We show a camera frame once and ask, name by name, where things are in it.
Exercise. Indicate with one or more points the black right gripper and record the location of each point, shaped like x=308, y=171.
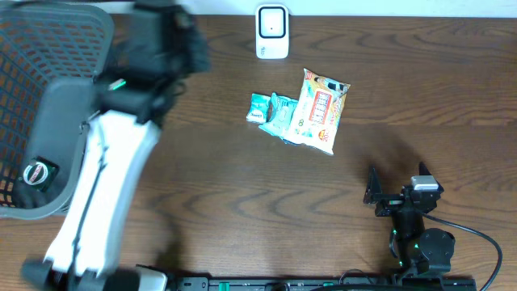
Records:
x=390, y=202

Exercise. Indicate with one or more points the grey plastic shopping basket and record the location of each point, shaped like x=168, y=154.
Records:
x=50, y=54

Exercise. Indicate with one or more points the small teal tissue pack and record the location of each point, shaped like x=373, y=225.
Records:
x=259, y=107

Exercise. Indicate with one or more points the dark green round-label box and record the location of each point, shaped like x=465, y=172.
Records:
x=39, y=174

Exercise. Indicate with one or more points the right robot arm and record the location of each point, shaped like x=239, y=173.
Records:
x=422, y=252

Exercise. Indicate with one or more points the white barcode scanner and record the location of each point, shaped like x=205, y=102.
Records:
x=271, y=31

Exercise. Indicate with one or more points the yellow wet wipes pack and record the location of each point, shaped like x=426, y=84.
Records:
x=316, y=118

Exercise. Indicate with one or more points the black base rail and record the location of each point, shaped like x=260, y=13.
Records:
x=282, y=283

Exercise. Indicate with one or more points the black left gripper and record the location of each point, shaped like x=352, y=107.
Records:
x=200, y=50

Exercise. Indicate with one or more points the teal wipes pouch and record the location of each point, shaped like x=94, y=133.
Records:
x=282, y=110

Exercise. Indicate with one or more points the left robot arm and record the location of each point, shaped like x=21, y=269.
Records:
x=129, y=103

